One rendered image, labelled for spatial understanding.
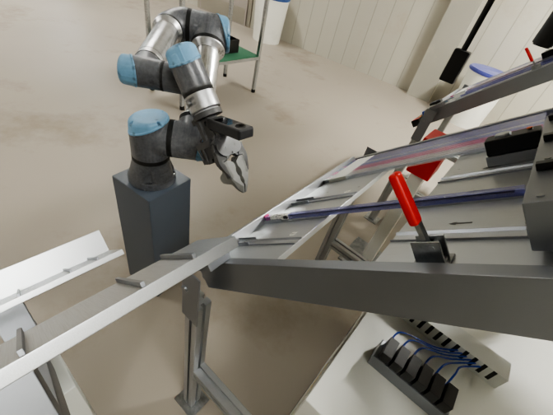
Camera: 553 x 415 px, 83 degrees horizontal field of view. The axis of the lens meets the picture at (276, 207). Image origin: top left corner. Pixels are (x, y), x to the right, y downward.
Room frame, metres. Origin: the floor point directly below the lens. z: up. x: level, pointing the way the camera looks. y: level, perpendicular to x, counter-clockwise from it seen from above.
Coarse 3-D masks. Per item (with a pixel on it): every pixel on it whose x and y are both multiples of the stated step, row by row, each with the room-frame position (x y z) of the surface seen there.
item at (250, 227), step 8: (352, 160) 0.95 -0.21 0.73; (336, 168) 0.86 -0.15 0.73; (312, 184) 0.74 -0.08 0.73; (320, 184) 0.77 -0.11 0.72; (296, 192) 0.69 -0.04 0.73; (304, 192) 0.71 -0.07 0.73; (288, 200) 0.64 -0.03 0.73; (272, 208) 0.59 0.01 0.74; (280, 208) 0.61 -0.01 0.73; (248, 224) 0.52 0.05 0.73; (256, 224) 0.53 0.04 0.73; (264, 224) 0.55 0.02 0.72; (240, 232) 0.49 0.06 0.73; (248, 232) 0.50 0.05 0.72
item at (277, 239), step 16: (368, 176) 0.71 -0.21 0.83; (320, 192) 0.70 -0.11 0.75; (336, 192) 0.65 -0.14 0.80; (352, 192) 0.60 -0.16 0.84; (288, 208) 0.62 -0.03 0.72; (304, 208) 0.58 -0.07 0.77; (320, 208) 0.55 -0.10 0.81; (272, 224) 0.53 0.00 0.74; (288, 224) 0.50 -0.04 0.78; (304, 224) 0.47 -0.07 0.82; (320, 224) 0.46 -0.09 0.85; (240, 240) 0.47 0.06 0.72; (256, 240) 0.45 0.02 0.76; (272, 240) 0.43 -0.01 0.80; (288, 240) 0.41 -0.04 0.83; (304, 240) 0.40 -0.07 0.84; (240, 256) 0.39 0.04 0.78; (256, 256) 0.37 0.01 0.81; (272, 256) 0.35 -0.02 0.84
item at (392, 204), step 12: (468, 192) 0.40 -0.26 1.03; (480, 192) 0.39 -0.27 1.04; (492, 192) 0.38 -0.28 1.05; (504, 192) 0.38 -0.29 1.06; (516, 192) 0.37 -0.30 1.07; (360, 204) 0.47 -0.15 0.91; (372, 204) 0.45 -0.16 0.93; (384, 204) 0.44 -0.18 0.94; (396, 204) 0.43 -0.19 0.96; (420, 204) 0.42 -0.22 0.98; (432, 204) 0.41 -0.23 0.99; (288, 216) 0.53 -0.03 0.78; (300, 216) 0.51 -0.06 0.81; (312, 216) 0.50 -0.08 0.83
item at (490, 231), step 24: (456, 168) 0.57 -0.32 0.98; (480, 168) 0.53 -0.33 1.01; (504, 168) 0.49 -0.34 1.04; (528, 168) 0.46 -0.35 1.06; (432, 192) 0.47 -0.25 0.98; (456, 192) 0.44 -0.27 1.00; (432, 216) 0.37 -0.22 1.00; (456, 216) 0.35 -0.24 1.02; (480, 216) 0.34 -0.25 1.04; (504, 216) 0.32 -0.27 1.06; (408, 240) 0.31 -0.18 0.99; (456, 240) 0.29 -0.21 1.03; (480, 240) 0.28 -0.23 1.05; (504, 240) 0.27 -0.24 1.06; (528, 240) 0.26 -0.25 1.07; (528, 264) 0.22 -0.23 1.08; (552, 264) 0.21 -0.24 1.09
